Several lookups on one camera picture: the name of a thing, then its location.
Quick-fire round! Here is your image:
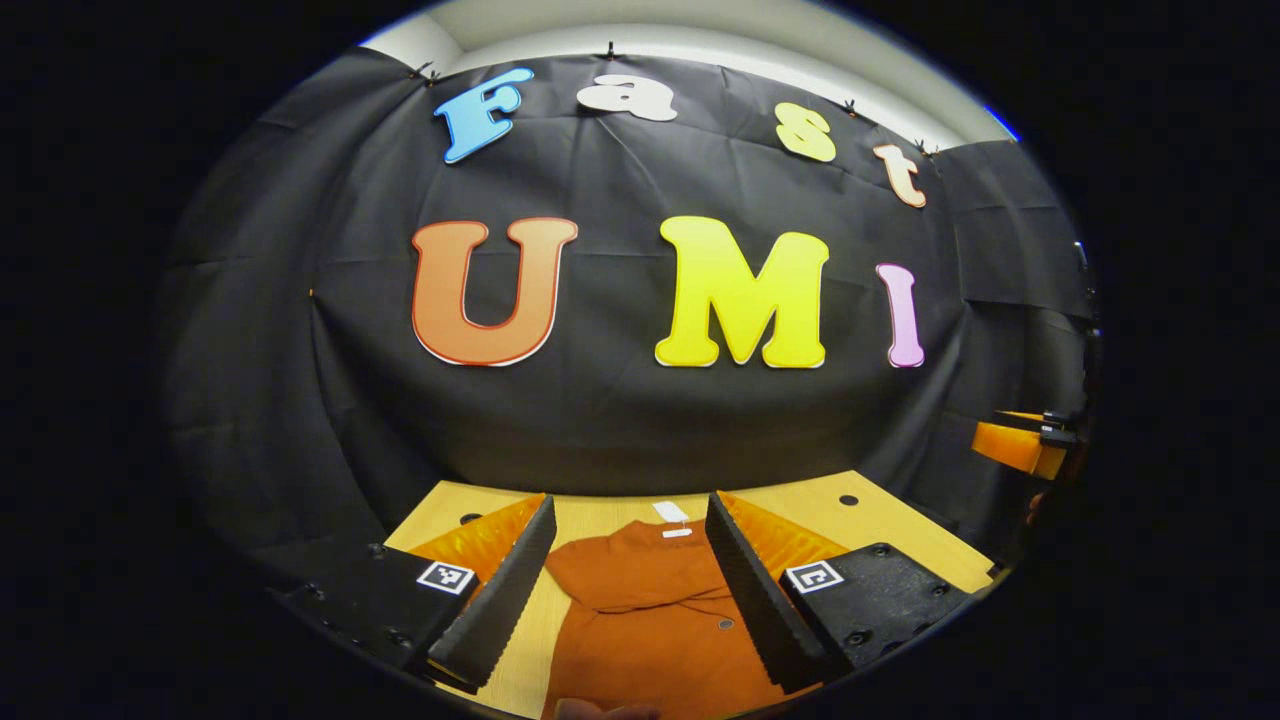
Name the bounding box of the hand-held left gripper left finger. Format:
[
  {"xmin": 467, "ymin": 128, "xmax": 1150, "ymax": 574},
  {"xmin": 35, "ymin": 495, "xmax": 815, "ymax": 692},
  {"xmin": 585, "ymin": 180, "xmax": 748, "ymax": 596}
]
[{"xmin": 270, "ymin": 492, "xmax": 558, "ymax": 693}]

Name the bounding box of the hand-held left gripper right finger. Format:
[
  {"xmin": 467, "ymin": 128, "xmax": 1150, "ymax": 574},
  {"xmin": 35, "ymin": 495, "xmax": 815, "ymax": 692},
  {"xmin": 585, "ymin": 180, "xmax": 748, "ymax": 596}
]
[{"xmin": 704, "ymin": 490, "xmax": 973, "ymax": 698}]

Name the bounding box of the orange shirt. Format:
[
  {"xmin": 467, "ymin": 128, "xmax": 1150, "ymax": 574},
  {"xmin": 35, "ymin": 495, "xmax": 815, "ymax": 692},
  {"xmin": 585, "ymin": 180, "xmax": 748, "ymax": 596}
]
[{"xmin": 540, "ymin": 518, "xmax": 791, "ymax": 720}]

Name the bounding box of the black backdrop cloth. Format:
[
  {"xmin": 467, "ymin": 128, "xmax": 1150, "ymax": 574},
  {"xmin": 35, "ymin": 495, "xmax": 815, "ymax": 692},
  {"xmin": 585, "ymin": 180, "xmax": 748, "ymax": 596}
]
[{"xmin": 160, "ymin": 45, "xmax": 1101, "ymax": 576}]

